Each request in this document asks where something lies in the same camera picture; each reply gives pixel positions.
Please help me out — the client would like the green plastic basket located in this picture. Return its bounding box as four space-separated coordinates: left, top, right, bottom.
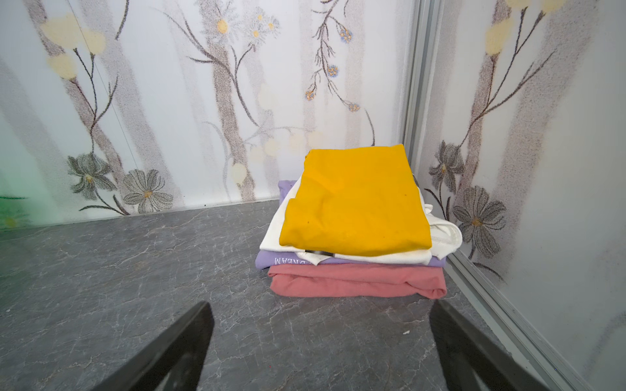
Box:
1 195 31 231

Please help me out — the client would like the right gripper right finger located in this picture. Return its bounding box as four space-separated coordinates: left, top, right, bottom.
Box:
429 300 547 390

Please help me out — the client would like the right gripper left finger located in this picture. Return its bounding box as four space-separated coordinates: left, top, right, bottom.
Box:
94 301 215 390

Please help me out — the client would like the yellow t shirt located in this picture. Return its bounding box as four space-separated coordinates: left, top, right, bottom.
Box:
278 145 433 257

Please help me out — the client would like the purple folded t shirt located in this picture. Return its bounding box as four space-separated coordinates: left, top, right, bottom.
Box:
254 179 447 271

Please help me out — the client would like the white black folded t shirt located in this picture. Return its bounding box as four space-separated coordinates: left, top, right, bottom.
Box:
259 180 462 267

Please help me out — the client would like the right corner aluminium post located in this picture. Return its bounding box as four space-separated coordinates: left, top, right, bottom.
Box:
402 0 443 172

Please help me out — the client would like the pink folded t shirt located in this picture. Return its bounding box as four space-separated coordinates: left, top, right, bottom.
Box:
268 264 448 300

